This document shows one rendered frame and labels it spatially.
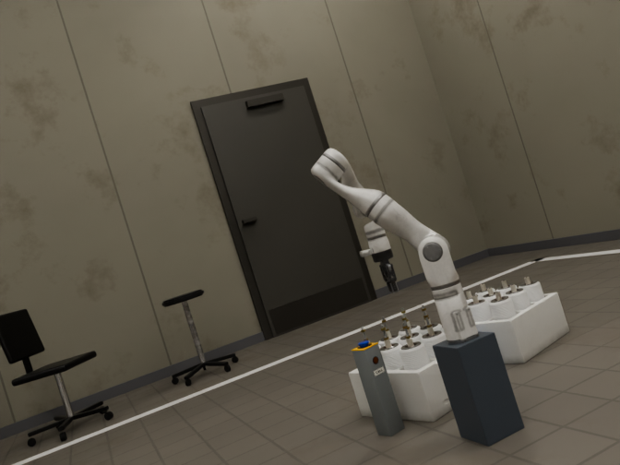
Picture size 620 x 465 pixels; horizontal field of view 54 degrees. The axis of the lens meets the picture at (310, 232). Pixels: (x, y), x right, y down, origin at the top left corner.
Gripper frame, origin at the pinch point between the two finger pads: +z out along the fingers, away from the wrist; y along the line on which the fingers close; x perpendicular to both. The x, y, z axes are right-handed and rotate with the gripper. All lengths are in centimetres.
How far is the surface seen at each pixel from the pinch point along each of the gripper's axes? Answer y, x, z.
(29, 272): 265, 220, -66
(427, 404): -10.3, 2.6, 40.6
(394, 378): 0.4, 9.5, 31.3
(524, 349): 21, -47, 42
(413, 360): -4.7, 1.5, 26.0
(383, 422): -9.0, 18.9, 41.8
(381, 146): 366, -95, -90
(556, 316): 38, -71, 38
